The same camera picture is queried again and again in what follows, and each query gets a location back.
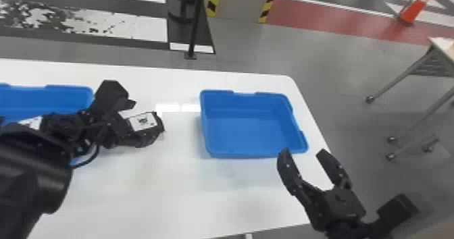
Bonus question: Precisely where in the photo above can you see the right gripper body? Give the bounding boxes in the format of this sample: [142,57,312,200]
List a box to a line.
[307,186,367,232]

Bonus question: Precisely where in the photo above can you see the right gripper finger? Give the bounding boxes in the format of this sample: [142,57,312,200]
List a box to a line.
[276,147,321,207]
[316,148,353,192]

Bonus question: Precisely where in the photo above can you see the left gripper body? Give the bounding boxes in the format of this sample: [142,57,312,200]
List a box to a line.
[83,108,136,150]

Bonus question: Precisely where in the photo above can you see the black part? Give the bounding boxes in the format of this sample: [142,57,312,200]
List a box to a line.
[124,111,166,149]

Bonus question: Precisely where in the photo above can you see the blue tray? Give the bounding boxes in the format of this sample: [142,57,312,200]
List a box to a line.
[199,88,309,159]
[0,83,95,124]

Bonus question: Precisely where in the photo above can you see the side table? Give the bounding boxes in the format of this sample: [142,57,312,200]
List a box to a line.
[365,36,454,162]

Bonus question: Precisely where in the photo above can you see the orange cone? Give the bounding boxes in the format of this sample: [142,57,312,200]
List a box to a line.
[396,0,443,26]

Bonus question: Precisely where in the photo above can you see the black cable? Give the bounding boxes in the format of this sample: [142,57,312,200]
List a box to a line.
[69,142,101,169]

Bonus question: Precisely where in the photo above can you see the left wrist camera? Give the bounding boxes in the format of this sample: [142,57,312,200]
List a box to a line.
[91,79,138,114]

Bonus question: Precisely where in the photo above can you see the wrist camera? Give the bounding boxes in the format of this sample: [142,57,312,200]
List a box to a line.
[91,79,138,114]
[376,193,420,228]

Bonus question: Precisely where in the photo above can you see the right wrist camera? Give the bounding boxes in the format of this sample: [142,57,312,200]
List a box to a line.
[376,193,420,228]

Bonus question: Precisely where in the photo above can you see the striped post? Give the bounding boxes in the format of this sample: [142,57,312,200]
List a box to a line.
[205,0,282,24]

